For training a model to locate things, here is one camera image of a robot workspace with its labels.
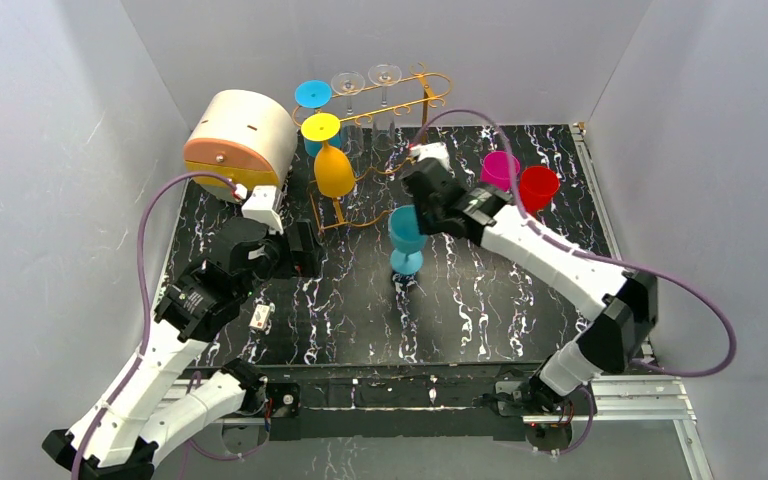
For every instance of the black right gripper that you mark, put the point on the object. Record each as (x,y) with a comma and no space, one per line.
(426,211)

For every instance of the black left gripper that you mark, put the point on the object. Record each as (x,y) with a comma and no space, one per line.
(300,245)

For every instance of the light blue wine glass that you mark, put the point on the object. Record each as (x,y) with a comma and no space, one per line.
(407,241)

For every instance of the magenta wine glass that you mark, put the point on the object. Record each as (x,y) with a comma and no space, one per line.
(500,170)

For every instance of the red wine glass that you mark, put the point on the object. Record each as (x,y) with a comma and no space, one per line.
(537,186)

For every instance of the yellow wine glass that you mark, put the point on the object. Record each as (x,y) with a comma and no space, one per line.
(333,172)

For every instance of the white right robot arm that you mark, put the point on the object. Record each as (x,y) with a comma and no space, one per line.
(619,304)

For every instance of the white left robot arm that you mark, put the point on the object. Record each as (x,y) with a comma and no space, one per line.
(126,434)

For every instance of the clear wine glass right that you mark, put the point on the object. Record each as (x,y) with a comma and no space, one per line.
(383,129)

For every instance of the clear wine glass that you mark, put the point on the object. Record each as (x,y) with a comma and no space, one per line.
(383,129)
(347,85)

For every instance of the clear wine glass left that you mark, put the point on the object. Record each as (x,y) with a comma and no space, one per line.
(347,85)

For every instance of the rear blue wine glass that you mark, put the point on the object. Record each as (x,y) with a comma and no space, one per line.
(312,95)

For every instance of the small white red box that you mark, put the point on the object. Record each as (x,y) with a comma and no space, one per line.
(261,316)

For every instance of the round drawer storage box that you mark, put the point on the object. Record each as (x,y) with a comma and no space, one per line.
(244,136)

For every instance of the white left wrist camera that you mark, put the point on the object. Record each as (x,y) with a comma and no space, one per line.
(262,203)

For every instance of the gold wire glass rack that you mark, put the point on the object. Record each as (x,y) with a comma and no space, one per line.
(419,88)

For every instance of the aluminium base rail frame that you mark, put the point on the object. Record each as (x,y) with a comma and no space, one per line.
(389,405)

